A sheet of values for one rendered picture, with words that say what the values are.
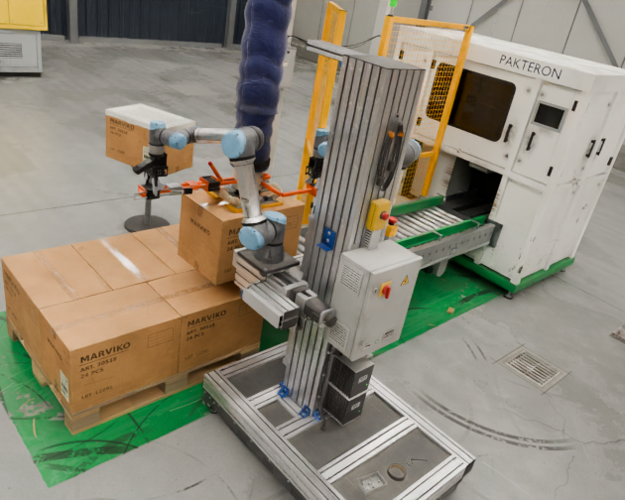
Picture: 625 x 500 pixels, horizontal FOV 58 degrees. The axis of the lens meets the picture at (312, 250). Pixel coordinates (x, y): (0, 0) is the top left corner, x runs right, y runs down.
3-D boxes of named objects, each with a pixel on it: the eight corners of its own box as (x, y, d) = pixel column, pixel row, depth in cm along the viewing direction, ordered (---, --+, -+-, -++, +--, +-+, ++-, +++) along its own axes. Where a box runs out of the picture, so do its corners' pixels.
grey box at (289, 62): (287, 86, 430) (293, 46, 417) (291, 88, 427) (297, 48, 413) (267, 86, 417) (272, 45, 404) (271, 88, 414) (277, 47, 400)
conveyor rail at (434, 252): (484, 241, 499) (490, 222, 491) (489, 244, 496) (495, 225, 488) (288, 312, 348) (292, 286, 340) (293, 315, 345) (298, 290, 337)
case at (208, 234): (256, 235, 375) (263, 180, 357) (295, 262, 351) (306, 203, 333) (177, 254, 335) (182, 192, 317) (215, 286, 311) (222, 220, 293)
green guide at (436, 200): (433, 199, 530) (436, 190, 526) (441, 203, 524) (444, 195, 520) (310, 229, 426) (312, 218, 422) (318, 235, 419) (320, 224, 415)
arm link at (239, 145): (279, 242, 261) (258, 124, 246) (260, 253, 249) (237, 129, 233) (258, 242, 267) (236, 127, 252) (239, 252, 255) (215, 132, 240)
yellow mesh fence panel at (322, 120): (285, 238, 531) (323, -1, 437) (296, 239, 532) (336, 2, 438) (289, 287, 454) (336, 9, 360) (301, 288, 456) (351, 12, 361)
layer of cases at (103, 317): (180, 271, 420) (183, 222, 402) (260, 341, 360) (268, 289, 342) (6, 313, 342) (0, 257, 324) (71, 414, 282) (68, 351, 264)
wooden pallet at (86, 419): (179, 287, 427) (180, 270, 421) (257, 359, 366) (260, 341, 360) (7, 333, 349) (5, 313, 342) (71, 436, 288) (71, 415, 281)
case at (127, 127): (105, 156, 472) (104, 109, 454) (139, 147, 505) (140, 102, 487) (161, 177, 451) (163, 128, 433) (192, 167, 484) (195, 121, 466)
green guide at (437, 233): (481, 222, 498) (484, 213, 494) (491, 227, 491) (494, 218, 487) (359, 261, 393) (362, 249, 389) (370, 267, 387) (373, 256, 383)
